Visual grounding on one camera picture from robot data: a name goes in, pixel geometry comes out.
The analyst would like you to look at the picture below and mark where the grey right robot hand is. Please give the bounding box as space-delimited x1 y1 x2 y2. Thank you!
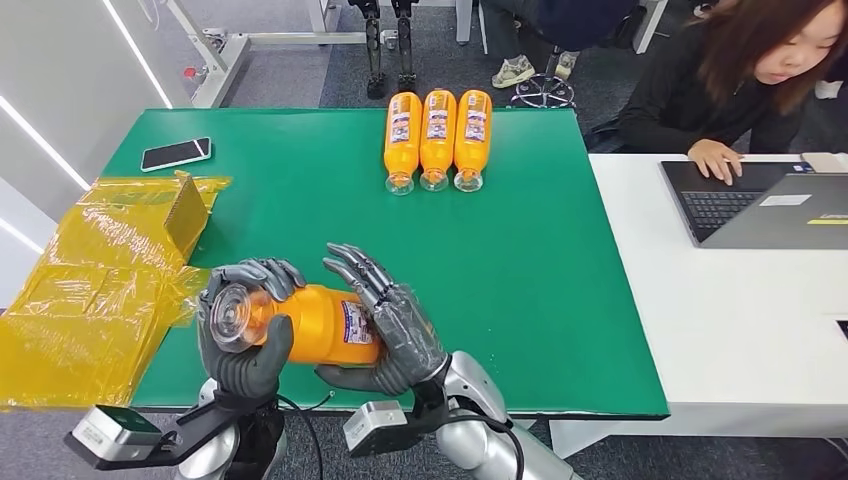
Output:
314 242 452 398

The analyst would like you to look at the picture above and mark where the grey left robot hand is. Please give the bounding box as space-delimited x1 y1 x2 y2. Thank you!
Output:
197 257 308 403

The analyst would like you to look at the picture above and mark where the person's hand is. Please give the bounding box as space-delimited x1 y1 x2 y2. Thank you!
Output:
686 138 745 187

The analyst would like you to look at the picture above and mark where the orange detergent bottle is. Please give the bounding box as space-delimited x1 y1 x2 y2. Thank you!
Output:
209 283 384 368
453 88 494 194
419 88 459 194
383 91 425 197

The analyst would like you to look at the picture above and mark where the black laptop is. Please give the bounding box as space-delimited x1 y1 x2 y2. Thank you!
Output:
659 160 848 252

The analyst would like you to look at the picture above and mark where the person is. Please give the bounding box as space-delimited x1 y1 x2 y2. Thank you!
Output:
617 0 848 187
479 0 639 91

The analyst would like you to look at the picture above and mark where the green table mat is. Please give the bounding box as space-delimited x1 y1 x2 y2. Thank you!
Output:
99 107 671 421

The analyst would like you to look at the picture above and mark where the pale small box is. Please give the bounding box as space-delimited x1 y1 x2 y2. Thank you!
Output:
800 151 848 176

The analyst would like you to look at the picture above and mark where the yellow film wrapped cardboard box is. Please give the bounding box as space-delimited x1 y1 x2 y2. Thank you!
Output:
0 170 234 410

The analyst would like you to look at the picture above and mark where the white desk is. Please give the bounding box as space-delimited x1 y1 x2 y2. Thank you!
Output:
548 152 848 460

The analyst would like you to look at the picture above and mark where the office chair base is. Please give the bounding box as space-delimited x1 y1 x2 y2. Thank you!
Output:
509 46 578 111

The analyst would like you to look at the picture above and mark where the black smartphone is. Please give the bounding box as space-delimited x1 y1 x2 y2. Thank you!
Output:
140 136 214 174

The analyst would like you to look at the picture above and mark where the black robot leg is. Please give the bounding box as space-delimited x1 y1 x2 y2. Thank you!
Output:
347 0 390 102
390 0 419 94

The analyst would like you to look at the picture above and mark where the black cable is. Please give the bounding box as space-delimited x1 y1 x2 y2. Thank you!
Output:
276 392 337 480
449 413 526 480

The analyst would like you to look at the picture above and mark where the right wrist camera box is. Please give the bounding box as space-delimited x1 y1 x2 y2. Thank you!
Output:
342 400 413 459

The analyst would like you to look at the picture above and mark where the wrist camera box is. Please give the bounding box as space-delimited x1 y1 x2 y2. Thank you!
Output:
342 400 413 459
63 404 183 472

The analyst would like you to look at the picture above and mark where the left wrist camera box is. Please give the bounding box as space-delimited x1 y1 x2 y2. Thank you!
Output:
63 404 183 472

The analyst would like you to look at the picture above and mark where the white metal frame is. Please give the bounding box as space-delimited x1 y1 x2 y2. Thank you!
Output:
135 0 401 110

